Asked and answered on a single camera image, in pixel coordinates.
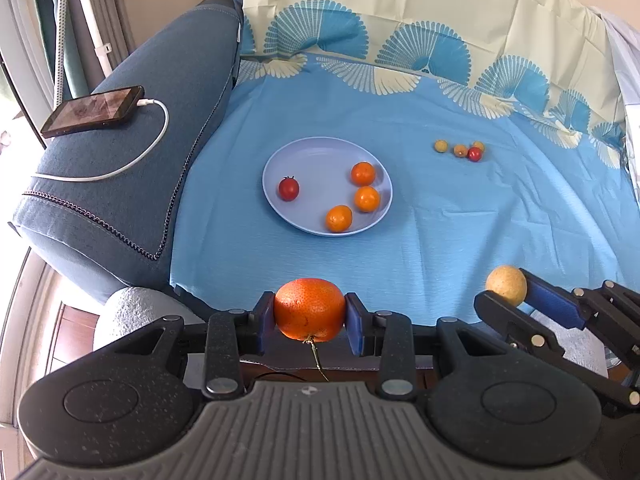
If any teal curtain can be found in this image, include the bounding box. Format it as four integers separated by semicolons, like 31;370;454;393
30;0;81;96

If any grey curtain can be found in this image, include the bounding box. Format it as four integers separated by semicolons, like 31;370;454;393
87;0;136;61

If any orange tomato with stem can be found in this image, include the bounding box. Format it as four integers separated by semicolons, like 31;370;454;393
273;277;347;382

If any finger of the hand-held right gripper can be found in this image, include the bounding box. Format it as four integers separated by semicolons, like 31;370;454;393
520;268;640;367
474;290;640;409

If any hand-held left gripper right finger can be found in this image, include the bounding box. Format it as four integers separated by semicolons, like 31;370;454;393
344;292;506;401

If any garment steamer dotted hose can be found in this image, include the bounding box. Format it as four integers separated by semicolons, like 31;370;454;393
51;0;71;106

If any yellow-brown longan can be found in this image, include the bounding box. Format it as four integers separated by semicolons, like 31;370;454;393
485;265;528;307

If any black smartphone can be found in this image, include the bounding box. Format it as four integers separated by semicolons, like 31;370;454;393
40;86;146;139

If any white cloth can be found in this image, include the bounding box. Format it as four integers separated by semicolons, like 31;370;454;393
597;5;640;191

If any white charging cable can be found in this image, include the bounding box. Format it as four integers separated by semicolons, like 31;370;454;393
31;98;170;182

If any white steamer pole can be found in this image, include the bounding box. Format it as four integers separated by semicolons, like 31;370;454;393
70;0;115;77

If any blue fan-print cloth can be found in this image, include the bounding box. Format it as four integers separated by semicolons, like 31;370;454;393
169;0;632;328

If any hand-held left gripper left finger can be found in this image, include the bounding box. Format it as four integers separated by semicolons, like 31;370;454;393
107;291;277;401

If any light blue plate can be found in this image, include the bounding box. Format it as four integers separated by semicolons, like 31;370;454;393
262;137;394;237

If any grey fleece cushion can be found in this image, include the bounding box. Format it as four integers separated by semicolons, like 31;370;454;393
530;310;611;378
92;286;208;353

